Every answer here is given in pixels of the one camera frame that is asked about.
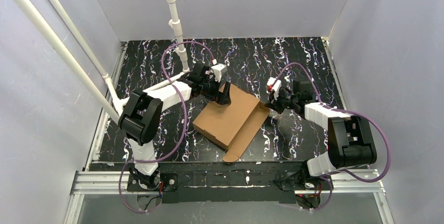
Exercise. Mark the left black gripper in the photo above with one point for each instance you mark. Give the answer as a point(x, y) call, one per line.
point(215, 91)

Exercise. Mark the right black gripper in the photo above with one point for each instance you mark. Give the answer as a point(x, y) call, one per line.
point(282, 100)

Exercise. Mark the brown cardboard box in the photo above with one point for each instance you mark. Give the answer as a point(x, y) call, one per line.
point(232, 127)

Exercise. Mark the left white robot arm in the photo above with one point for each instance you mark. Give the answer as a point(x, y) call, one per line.
point(140, 119)

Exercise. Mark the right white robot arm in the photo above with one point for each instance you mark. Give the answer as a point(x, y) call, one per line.
point(350, 141)

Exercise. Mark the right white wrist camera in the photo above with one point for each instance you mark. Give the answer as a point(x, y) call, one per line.
point(273, 87)

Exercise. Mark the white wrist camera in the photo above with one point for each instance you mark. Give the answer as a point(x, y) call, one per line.
point(273, 87)
point(218, 70)

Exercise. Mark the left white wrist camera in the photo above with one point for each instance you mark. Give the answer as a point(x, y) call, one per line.
point(218, 70)

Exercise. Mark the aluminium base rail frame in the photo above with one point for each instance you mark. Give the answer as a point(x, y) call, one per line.
point(207, 190)

